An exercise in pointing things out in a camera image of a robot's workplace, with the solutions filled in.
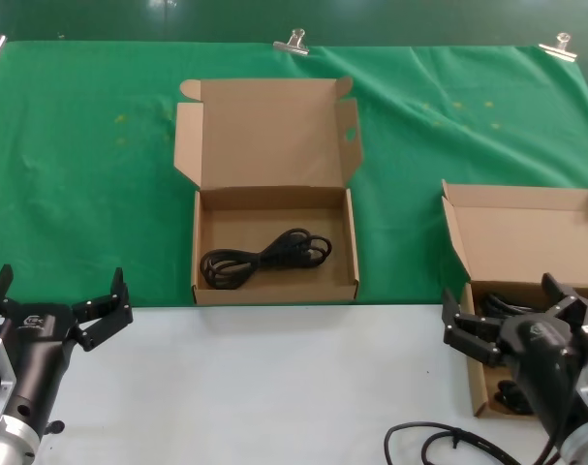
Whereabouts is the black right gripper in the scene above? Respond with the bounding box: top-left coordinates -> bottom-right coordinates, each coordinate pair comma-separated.
441,272 -> 588,440

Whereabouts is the black power cable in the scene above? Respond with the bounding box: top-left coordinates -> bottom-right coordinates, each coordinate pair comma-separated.
480,292 -> 542,320
200,228 -> 334,291
491,380 -> 536,417

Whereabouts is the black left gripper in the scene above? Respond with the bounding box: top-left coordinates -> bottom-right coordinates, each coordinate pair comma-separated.
0,263 -> 134,437

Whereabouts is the black loose robot cable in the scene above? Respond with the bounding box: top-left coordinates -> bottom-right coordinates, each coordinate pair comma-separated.
384,420 -> 566,465

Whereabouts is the cardboard box with round hole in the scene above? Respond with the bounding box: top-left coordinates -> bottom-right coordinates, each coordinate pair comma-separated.
173,76 -> 366,306

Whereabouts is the green table cloth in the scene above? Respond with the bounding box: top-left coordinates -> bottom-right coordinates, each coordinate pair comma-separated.
0,40 -> 588,309

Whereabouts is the plain cardboard box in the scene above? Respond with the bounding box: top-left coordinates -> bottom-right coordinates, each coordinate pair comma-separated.
441,177 -> 588,420

